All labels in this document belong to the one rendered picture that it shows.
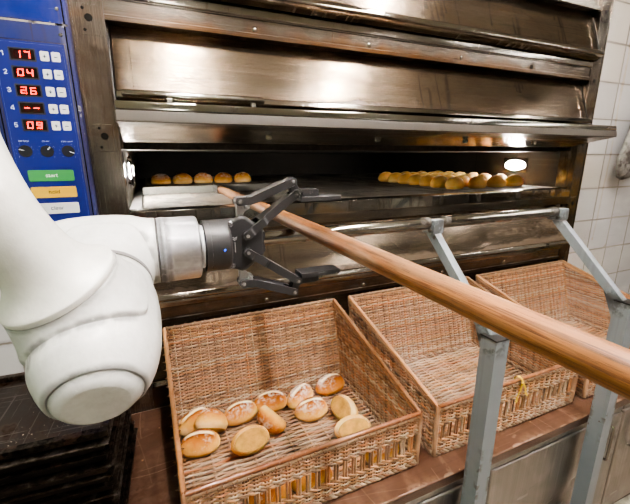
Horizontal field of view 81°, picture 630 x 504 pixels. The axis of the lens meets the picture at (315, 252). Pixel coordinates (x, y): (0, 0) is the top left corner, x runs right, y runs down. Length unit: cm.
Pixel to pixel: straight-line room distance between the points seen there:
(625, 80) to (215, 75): 181
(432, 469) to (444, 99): 114
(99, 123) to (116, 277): 75
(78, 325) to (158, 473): 78
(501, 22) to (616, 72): 73
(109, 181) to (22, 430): 57
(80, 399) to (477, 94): 148
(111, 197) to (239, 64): 49
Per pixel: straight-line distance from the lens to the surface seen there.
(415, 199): 140
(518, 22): 174
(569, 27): 198
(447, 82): 150
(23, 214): 36
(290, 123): 100
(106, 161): 109
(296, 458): 86
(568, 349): 32
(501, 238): 174
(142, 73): 110
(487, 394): 94
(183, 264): 52
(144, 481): 110
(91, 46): 112
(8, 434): 95
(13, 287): 38
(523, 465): 132
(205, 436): 107
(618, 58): 223
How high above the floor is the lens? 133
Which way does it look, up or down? 15 degrees down
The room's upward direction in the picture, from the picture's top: straight up
